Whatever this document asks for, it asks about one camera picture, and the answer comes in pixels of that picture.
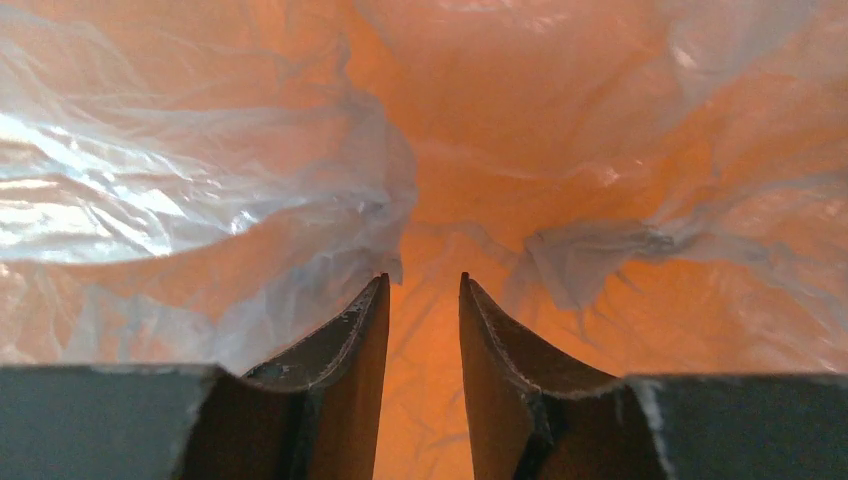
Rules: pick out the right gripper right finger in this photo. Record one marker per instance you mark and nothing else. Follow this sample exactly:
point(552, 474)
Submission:
point(535, 412)

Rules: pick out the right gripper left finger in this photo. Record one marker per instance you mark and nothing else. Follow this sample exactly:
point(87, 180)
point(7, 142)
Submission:
point(312, 412)

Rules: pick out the blue plastic trash bag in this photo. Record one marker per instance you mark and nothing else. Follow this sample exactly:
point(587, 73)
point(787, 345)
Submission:
point(199, 166)

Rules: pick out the orange trash bin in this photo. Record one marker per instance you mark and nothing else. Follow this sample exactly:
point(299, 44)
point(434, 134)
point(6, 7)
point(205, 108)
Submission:
point(477, 199)

